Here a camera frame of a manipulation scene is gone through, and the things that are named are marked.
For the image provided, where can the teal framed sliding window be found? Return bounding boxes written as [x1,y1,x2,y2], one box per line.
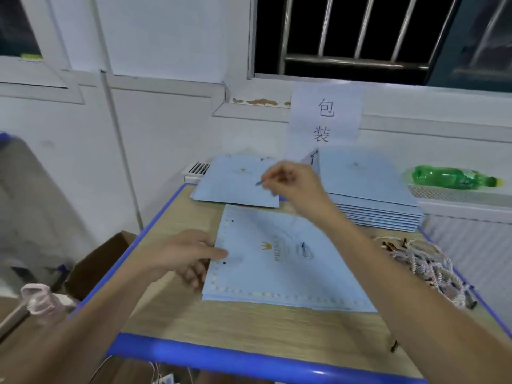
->
[428,0,512,93]

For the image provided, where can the crown-print light blue paper bag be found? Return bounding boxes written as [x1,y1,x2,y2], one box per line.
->
[202,204,377,313]
[190,153,283,209]

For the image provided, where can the person's right forearm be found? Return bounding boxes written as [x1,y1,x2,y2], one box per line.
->
[316,199,512,384]

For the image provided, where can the white paper sign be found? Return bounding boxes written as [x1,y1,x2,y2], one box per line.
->
[286,82,365,161]

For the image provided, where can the person's right hand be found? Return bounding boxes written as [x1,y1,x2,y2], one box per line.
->
[260,161,334,222]

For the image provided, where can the white framed window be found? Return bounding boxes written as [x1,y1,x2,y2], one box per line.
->
[0,0,85,105]

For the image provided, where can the stack of blue paper bags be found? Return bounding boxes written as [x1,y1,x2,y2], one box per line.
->
[310,148,425,233]

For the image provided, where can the pink water bottle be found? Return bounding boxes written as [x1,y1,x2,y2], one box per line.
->
[20,282,70,318]

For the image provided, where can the brown cardboard box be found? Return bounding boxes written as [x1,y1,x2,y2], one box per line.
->
[64,230,137,301]

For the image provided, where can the person's left hand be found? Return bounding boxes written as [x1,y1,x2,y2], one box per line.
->
[140,229,230,291]

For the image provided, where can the green plastic bottle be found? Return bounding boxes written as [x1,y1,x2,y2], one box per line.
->
[410,164,505,191]

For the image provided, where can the metal window grille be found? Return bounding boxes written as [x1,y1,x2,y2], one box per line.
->
[254,0,481,81]

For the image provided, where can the person's left forearm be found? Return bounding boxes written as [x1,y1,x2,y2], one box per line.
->
[0,252,161,384]

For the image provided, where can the pile of white twisted ropes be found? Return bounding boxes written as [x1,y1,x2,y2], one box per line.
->
[372,236,481,353]

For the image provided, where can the blue-edged wooden desk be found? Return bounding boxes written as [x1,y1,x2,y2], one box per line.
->
[72,183,512,384]

